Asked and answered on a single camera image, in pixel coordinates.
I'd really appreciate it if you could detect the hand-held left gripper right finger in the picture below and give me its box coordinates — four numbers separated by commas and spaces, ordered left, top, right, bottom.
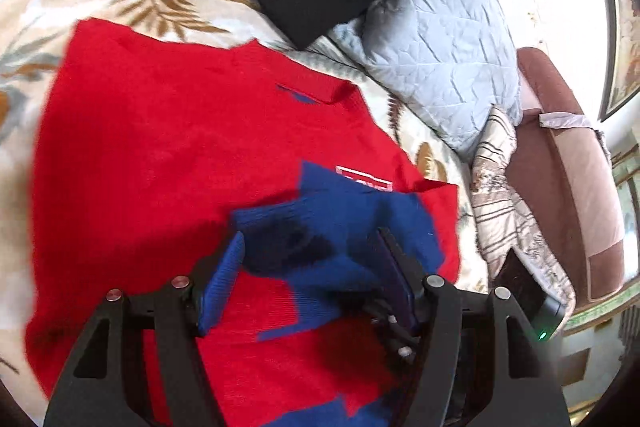
369, 228, 572, 427

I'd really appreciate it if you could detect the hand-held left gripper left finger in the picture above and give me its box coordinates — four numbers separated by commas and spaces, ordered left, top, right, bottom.
44, 231, 247, 427

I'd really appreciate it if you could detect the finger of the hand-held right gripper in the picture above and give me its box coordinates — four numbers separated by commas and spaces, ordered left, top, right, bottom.
357, 298, 426, 363

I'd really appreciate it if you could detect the red and blue sweater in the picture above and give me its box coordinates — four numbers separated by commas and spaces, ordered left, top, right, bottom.
25, 18, 461, 427

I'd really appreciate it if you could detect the striped floral cloth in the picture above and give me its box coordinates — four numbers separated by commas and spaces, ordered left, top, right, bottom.
470, 107, 576, 323

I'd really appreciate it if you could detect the white cloth strip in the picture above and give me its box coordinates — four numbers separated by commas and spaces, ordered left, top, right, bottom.
539, 111, 593, 128

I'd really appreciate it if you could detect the light blue quilted pillow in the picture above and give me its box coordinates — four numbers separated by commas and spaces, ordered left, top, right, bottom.
327, 0, 523, 162

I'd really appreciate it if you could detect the framed wall picture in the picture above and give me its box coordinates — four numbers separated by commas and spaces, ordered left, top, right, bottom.
597, 0, 640, 122

